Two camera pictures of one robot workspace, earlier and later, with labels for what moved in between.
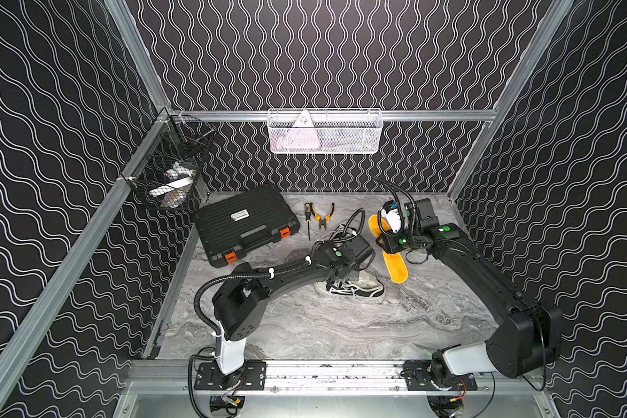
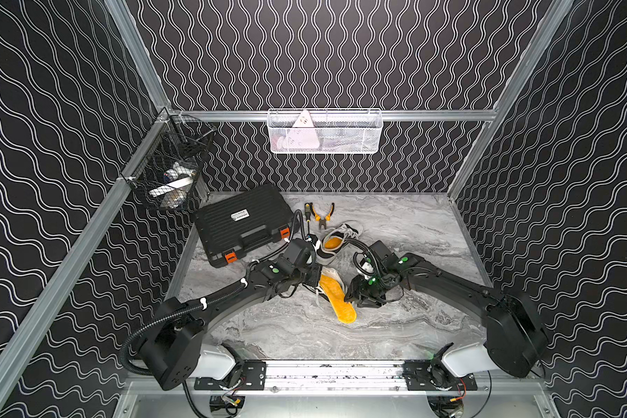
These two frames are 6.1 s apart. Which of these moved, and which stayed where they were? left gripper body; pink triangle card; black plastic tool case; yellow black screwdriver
Moved: left gripper body
Stayed: yellow black screwdriver; pink triangle card; black plastic tool case
